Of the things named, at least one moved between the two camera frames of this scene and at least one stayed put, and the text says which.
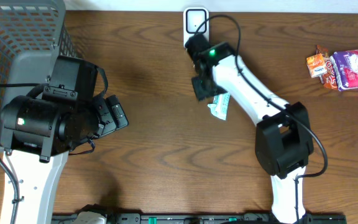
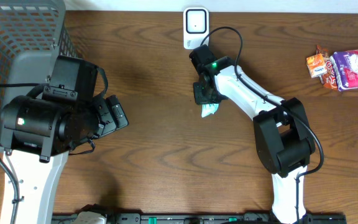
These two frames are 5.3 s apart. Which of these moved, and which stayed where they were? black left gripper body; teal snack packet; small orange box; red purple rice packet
Moved: teal snack packet
Stayed: black left gripper body; small orange box; red purple rice packet
